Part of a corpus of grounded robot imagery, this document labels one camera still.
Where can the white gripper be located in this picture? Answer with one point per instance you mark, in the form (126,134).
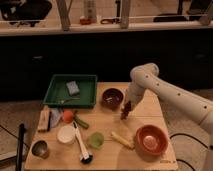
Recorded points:
(133,95)

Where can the dark purple grape bunch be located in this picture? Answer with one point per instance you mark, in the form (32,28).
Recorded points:
(126,110)

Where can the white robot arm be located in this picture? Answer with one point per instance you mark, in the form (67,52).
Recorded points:
(197,108)

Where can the metal cup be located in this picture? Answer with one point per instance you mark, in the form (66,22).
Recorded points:
(40,149)

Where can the dark maroon bowl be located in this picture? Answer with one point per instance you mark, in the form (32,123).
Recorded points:
(112,98)

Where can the red bowl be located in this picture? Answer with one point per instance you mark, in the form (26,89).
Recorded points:
(150,140)

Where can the green cucumber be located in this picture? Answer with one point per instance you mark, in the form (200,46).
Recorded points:
(81,122)

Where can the metal fork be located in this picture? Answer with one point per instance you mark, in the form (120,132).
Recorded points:
(67,100)

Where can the grey sponge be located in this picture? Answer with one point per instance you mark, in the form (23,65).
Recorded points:
(73,88)

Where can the orange ball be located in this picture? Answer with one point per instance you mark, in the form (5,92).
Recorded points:
(67,116)

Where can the green plastic tray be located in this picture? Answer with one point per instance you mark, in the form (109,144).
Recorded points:
(57,90)

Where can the light blue cloth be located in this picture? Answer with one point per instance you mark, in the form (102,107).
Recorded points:
(55,117)

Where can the wooden block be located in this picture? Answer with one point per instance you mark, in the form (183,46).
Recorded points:
(44,119)

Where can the black pole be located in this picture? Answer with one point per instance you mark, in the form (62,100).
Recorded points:
(19,155)

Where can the white handled brush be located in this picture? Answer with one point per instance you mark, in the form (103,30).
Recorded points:
(86,157)

